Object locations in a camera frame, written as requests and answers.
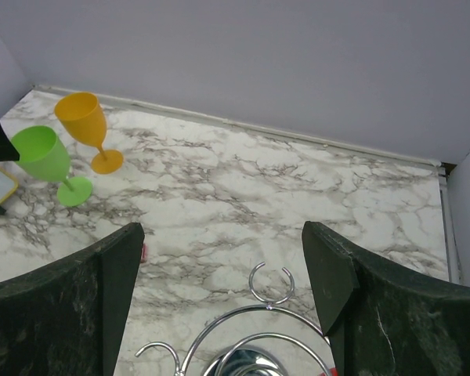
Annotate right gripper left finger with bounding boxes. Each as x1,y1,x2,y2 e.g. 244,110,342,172
0,222,145,375

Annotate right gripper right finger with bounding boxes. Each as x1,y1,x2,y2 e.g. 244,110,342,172
302,222,470,375

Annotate green wine glass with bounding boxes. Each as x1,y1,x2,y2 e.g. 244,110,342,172
11,125,92,207

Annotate orange plastic wine glass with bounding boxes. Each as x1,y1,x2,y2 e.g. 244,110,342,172
54,92,124,175

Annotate small red white card box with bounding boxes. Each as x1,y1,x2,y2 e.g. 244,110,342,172
140,244,146,263

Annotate chrome wire wine glass rack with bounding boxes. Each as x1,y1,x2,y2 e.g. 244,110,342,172
134,262,336,375

